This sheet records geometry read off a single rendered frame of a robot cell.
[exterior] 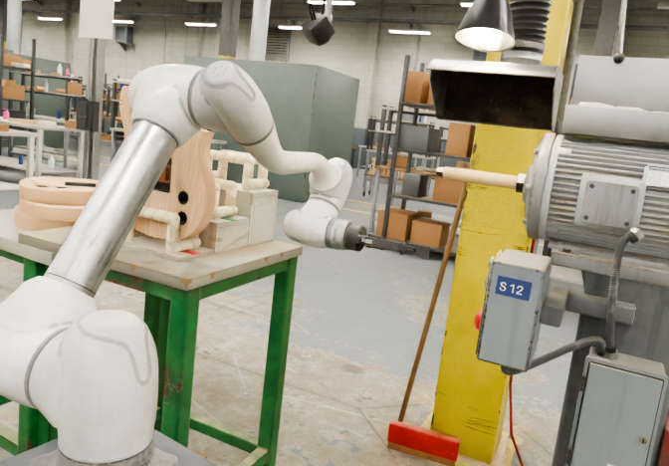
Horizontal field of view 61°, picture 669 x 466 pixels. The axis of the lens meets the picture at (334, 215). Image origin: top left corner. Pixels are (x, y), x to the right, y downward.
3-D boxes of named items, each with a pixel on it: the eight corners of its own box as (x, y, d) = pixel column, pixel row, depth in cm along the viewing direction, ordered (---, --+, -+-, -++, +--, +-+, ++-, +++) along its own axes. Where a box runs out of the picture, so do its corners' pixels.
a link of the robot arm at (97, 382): (104, 477, 88) (111, 344, 84) (24, 439, 95) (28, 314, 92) (174, 431, 102) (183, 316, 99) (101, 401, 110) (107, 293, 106)
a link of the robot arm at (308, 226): (320, 239, 159) (335, 200, 164) (273, 229, 165) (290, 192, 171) (331, 257, 168) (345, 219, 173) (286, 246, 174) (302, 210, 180)
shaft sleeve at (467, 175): (517, 175, 135) (515, 188, 135) (519, 176, 138) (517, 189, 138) (444, 165, 143) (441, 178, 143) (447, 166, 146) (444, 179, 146)
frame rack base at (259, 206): (274, 240, 192) (279, 190, 189) (248, 246, 178) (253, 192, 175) (210, 226, 203) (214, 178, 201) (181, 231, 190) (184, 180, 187)
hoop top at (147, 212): (181, 224, 155) (182, 213, 154) (173, 226, 152) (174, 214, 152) (129, 212, 164) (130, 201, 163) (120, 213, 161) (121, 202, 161)
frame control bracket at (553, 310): (566, 306, 126) (569, 289, 125) (559, 329, 109) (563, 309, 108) (548, 301, 128) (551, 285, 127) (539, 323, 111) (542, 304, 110)
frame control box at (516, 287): (604, 384, 120) (627, 266, 116) (603, 427, 100) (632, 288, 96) (488, 353, 130) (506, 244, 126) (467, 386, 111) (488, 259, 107)
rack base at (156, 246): (215, 253, 164) (215, 249, 164) (179, 262, 151) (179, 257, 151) (145, 236, 176) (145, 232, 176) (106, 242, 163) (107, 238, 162)
